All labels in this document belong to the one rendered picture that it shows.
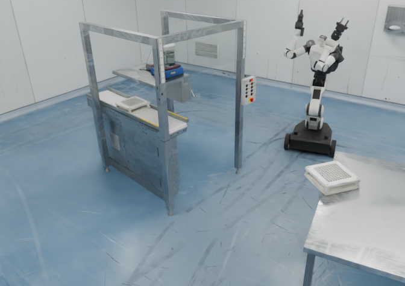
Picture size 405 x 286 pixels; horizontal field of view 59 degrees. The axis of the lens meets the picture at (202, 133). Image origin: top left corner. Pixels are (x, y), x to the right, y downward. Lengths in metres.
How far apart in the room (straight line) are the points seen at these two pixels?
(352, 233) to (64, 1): 5.50
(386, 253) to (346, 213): 0.32
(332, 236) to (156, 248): 1.57
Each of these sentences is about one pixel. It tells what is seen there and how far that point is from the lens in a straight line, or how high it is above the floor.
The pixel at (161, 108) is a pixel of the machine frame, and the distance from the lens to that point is 2.87.
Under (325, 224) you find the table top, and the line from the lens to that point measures 2.15.
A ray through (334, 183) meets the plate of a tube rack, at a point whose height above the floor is 0.89.
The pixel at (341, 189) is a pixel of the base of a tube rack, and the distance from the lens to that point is 2.41.
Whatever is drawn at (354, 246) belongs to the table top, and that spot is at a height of 0.82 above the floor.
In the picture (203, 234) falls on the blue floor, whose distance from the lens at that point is 3.22.
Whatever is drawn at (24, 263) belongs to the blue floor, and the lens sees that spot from 3.35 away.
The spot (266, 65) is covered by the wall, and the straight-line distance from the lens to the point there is 6.73.
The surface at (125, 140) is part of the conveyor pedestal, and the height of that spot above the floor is 0.47.
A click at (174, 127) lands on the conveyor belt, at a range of 3.15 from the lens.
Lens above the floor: 2.16
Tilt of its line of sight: 26 degrees down
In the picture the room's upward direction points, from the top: 1 degrees counter-clockwise
